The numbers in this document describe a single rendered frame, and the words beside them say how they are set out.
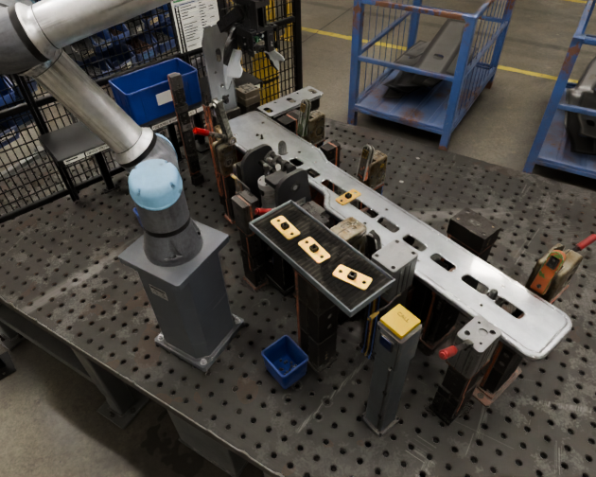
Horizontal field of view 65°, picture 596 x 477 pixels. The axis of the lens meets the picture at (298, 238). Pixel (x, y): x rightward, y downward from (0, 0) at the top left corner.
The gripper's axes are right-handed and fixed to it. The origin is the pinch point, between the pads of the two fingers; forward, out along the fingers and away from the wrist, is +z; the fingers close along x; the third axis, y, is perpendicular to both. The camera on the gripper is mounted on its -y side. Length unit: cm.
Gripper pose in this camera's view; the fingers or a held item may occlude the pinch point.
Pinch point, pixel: (251, 79)
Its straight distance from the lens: 121.0
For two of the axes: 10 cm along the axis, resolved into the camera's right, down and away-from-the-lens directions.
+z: 0.3, 7.1, 7.0
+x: 7.7, -4.6, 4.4
